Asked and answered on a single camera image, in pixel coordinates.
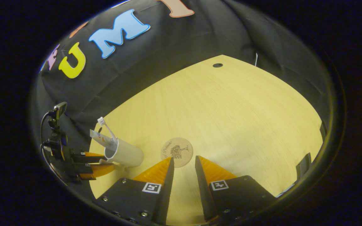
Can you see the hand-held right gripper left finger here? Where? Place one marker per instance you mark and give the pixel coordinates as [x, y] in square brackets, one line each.
[166, 191]

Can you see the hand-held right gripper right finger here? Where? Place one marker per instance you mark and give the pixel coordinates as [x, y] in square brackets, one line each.
[203, 191]

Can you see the white toothpaste tube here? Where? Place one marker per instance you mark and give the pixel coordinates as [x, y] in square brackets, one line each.
[101, 138]

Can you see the black panel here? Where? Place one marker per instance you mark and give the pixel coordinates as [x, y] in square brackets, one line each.
[303, 166]

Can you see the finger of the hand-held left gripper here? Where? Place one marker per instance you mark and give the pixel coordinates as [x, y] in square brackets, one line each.
[85, 169]
[80, 158]

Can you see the pale pink toothbrush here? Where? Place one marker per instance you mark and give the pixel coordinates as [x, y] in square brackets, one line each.
[101, 120]

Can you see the round wooden coaster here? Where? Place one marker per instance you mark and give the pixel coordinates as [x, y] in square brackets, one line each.
[181, 150]

